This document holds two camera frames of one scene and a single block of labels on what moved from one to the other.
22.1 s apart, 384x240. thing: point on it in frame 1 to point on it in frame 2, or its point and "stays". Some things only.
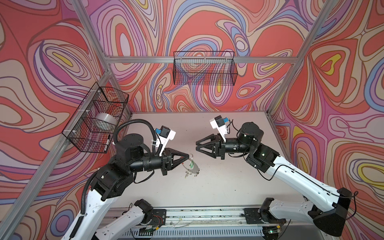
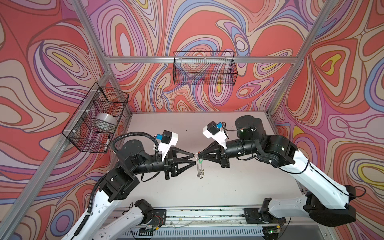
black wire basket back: x=206 y=68 stays
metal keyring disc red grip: x=195 y=170 to x=199 y=170
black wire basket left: x=93 y=123 stays
